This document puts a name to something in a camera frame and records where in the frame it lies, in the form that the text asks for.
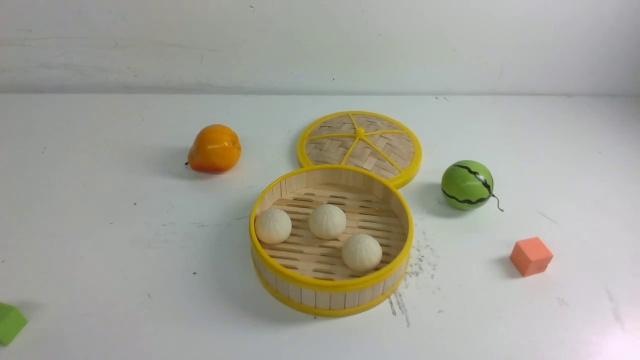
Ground orange toy pear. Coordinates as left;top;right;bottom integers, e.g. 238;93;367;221
186;124;242;174

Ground yellow woven bamboo steamer lid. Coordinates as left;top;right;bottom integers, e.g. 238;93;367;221
295;111;423;189

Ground green toy watermelon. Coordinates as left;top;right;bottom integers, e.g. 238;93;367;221
440;160;504;212

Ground white bun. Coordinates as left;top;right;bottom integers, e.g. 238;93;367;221
308;203;346;240
342;233;383;272
254;208;292;245

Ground orange foam cube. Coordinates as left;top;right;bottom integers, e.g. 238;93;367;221
509;237;553;277

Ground green foam block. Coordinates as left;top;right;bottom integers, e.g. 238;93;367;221
0;302;28;346

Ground yellow rimmed bamboo steamer tray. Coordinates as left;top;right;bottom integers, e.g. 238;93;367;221
248;164;414;317

